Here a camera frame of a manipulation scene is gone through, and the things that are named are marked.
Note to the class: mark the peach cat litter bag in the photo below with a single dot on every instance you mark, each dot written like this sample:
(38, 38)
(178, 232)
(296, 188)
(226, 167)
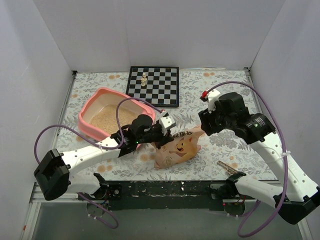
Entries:
(183, 148)

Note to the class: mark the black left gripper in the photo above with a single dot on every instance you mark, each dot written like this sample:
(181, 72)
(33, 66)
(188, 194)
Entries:
(161, 136)

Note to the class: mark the floral tablecloth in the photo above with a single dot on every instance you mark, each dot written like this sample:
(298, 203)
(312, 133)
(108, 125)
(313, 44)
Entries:
(139, 165)

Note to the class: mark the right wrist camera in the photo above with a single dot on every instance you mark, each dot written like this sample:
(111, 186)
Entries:
(211, 97)

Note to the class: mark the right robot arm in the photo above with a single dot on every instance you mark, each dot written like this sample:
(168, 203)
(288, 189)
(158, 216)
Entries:
(302, 193)

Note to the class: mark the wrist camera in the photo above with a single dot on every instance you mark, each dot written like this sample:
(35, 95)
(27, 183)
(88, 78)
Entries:
(167, 121)
(211, 97)

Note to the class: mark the pink litter box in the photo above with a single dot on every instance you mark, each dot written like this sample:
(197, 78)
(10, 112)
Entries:
(102, 97)

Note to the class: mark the cream chess piece front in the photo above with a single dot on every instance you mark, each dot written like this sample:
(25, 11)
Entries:
(143, 81)

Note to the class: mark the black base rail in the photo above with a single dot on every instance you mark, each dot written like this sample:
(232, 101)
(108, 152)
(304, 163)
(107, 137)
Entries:
(161, 194)

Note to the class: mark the wooden piano shaped ornament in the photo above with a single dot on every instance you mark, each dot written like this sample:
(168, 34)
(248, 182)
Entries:
(228, 169)

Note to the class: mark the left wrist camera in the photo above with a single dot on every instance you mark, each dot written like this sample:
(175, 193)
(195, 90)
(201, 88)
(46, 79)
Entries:
(167, 121)

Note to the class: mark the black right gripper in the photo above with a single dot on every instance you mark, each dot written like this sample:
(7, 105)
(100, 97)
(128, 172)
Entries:
(206, 122)

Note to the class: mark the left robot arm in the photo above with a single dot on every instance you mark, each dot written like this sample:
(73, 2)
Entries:
(58, 172)

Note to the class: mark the tan cat litter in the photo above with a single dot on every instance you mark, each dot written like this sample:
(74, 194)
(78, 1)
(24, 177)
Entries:
(106, 121)

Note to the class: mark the black white chessboard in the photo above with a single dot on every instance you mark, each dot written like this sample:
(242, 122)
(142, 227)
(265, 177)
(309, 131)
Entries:
(162, 86)

